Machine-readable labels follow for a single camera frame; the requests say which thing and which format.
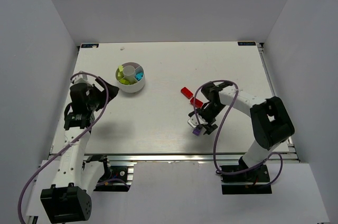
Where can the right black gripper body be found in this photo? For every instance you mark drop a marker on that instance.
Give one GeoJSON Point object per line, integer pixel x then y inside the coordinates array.
{"type": "Point", "coordinates": [207, 114]}

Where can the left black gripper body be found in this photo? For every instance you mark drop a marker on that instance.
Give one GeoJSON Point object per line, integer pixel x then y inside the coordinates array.
{"type": "Point", "coordinates": [99, 96]}

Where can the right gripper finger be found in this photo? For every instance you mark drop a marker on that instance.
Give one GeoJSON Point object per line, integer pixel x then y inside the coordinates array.
{"type": "Point", "coordinates": [209, 128]}
{"type": "Point", "coordinates": [196, 115]}

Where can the small green lego brick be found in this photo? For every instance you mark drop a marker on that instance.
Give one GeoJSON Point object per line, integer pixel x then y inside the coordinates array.
{"type": "Point", "coordinates": [130, 82]}

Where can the cyan lego brick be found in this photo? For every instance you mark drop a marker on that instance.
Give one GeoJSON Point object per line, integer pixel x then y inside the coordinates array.
{"type": "Point", "coordinates": [139, 76]}

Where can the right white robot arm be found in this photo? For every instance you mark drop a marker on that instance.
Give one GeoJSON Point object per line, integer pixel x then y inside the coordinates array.
{"type": "Point", "coordinates": [271, 123]}

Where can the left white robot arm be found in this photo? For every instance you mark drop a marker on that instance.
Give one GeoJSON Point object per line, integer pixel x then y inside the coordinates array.
{"type": "Point", "coordinates": [69, 197]}

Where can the red lego short brick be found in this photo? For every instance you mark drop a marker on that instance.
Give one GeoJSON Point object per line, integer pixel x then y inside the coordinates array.
{"type": "Point", "coordinates": [196, 102]}

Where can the red lego long brick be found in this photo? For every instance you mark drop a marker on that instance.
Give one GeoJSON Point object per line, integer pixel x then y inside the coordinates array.
{"type": "Point", "coordinates": [186, 92]}

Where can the white divided round container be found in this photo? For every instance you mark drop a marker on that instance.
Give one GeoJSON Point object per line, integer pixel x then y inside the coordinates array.
{"type": "Point", "coordinates": [129, 74]}

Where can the left blue table label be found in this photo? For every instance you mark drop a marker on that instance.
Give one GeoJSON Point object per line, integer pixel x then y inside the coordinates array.
{"type": "Point", "coordinates": [89, 45]}

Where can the blue table label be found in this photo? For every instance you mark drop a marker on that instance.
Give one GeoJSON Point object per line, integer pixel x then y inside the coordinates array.
{"type": "Point", "coordinates": [89, 45]}
{"type": "Point", "coordinates": [246, 43]}

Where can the right blue table label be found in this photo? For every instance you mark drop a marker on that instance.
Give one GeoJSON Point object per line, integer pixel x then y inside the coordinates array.
{"type": "Point", "coordinates": [246, 43]}

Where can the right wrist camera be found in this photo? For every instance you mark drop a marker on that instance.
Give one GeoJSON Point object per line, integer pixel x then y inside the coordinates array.
{"type": "Point", "coordinates": [196, 123]}

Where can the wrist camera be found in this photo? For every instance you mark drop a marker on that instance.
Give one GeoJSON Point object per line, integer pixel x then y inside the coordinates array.
{"type": "Point", "coordinates": [196, 123]}
{"type": "Point", "coordinates": [81, 78]}

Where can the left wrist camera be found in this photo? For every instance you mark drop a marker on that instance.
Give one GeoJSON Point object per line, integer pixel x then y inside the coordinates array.
{"type": "Point", "coordinates": [81, 78]}

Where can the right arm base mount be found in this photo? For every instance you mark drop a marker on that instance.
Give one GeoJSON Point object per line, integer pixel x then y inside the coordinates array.
{"type": "Point", "coordinates": [252, 182]}

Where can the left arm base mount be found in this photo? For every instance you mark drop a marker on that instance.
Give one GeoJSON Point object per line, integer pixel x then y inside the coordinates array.
{"type": "Point", "coordinates": [111, 175]}

